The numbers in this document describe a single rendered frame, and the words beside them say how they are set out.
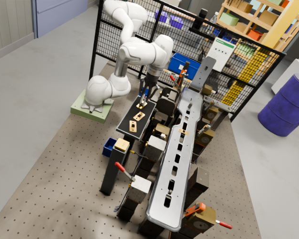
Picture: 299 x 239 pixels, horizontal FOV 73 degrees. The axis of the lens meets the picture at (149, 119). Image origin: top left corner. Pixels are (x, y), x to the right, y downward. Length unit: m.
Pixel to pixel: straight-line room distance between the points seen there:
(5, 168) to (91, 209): 1.23
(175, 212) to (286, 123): 3.58
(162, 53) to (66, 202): 1.00
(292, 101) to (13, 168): 4.15
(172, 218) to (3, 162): 1.78
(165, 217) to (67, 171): 0.71
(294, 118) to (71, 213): 3.91
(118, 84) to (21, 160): 1.26
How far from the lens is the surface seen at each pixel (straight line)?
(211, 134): 1.58
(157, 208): 1.10
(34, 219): 1.34
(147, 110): 1.29
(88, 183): 1.43
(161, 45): 1.07
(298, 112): 4.35
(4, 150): 2.50
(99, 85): 1.65
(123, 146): 1.04
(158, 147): 1.17
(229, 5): 7.43
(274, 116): 4.43
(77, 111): 1.79
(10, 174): 2.33
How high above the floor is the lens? 1.94
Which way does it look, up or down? 40 degrees down
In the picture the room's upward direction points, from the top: 23 degrees clockwise
